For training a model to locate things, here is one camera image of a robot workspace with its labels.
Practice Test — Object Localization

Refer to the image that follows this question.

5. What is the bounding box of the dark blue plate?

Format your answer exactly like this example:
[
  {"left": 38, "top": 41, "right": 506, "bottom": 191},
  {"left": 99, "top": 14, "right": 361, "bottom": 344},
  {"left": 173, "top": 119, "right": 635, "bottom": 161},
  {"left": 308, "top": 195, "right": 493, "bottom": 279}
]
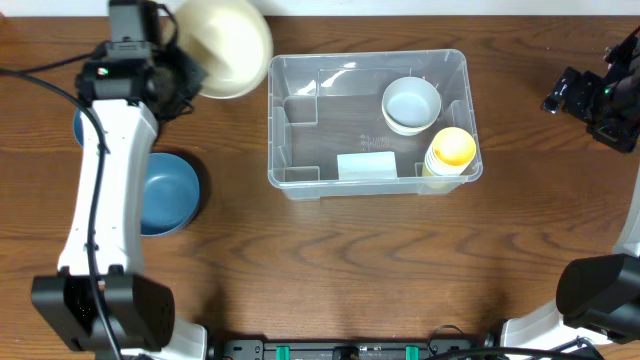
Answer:
[
  {"left": 141, "top": 153, "right": 201, "bottom": 237},
  {"left": 72, "top": 109, "right": 83, "bottom": 146}
]

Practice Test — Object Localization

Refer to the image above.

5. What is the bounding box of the beige bowl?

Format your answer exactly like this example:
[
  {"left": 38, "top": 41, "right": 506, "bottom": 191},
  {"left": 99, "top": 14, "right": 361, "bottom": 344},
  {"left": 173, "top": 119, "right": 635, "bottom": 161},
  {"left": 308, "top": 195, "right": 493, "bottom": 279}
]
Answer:
[{"left": 175, "top": 0, "right": 273, "bottom": 99}]

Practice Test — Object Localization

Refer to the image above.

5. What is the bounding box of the yellow cup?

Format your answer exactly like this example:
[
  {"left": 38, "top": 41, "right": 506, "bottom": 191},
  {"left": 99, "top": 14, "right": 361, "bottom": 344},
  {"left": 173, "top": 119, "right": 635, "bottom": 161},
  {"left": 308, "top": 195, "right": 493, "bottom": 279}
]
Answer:
[
  {"left": 422, "top": 166, "right": 460, "bottom": 191},
  {"left": 429, "top": 127, "right": 477, "bottom": 167}
]

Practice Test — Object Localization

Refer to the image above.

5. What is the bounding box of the white cup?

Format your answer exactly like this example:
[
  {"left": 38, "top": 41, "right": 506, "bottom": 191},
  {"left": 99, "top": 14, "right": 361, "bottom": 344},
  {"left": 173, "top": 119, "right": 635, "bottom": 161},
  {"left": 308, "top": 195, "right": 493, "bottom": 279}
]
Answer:
[{"left": 423, "top": 149, "right": 469, "bottom": 176}]

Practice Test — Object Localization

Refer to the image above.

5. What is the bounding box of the grey bowl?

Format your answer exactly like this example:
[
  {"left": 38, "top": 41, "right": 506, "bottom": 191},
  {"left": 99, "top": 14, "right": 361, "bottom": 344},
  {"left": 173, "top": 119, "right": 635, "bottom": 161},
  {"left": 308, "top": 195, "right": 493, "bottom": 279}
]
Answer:
[{"left": 382, "top": 77, "right": 442, "bottom": 129}]

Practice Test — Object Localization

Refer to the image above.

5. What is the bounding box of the white bowl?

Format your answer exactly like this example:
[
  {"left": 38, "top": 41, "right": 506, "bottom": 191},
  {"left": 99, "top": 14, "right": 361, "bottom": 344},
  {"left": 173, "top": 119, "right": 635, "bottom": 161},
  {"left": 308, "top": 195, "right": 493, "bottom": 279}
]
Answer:
[{"left": 386, "top": 121, "right": 430, "bottom": 136}]

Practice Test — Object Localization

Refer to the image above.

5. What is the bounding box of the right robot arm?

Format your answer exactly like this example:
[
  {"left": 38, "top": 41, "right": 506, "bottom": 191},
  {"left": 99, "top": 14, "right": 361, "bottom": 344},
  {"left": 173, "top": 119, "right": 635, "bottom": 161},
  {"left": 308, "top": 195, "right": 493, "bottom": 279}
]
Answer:
[{"left": 485, "top": 30, "right": 639, "bottom": 359}]

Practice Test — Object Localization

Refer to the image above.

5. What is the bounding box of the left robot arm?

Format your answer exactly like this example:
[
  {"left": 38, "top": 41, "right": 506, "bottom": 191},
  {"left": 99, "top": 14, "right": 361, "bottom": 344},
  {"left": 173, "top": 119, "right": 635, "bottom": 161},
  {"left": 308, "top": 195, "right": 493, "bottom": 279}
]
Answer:
[{"left": 31, "top": 1, "right": 208, "bottom": 359}]

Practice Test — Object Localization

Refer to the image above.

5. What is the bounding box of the clear plastic storage bin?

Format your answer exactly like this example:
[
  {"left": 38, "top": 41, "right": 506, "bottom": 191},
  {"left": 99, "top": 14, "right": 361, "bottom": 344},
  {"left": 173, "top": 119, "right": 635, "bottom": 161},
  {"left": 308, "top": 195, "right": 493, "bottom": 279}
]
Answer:
[{"left": 267, "top": 49, "right": 484, "bottom": 200}]

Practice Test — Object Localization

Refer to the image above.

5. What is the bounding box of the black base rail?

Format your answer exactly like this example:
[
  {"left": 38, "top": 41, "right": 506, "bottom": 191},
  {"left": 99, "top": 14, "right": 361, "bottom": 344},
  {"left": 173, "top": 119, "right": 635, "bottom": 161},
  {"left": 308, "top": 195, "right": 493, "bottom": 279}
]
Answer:
[{"left": 207, "top": 323, "right": 599, "bottom": 360}]

